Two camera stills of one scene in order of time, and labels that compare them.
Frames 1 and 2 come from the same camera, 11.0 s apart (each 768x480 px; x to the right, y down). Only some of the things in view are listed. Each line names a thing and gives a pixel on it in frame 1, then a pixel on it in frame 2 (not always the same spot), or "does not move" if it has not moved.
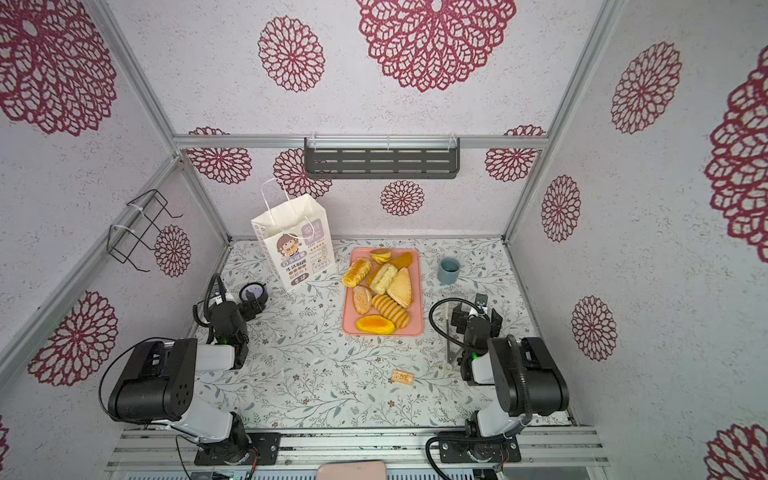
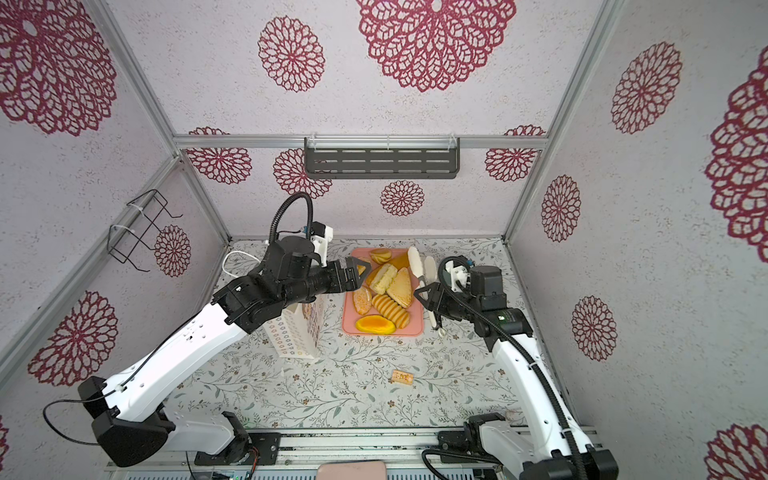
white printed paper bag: x=296 y=239 → x=298 y=331
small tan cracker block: x=404 y=377 does not move
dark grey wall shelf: x=382 y=157 does not move
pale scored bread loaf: x=382 y=278 does not move
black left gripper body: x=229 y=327 → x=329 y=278
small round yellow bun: x=381 y=255 does not move
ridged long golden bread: x=391 y=309 does not move
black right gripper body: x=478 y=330 → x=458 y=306
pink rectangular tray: x=382 y=292 does not move
